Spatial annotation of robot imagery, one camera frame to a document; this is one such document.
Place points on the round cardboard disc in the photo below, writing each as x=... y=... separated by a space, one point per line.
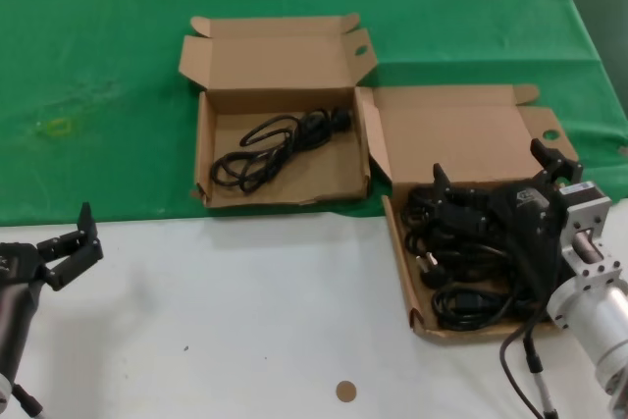
x=346 y=391

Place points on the cardboard box with round hole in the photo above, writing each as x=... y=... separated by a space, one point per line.
x=451 y=144

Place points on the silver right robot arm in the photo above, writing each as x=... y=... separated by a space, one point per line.
x=606 y=326

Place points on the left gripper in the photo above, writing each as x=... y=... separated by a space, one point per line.
x=15 y=267

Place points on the green table cloth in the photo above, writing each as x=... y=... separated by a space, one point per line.
x=98 y=46

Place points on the cardboard box with torn edge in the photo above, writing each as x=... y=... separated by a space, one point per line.
x=284 y=178

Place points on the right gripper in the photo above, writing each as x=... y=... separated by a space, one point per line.
x=527 y=215

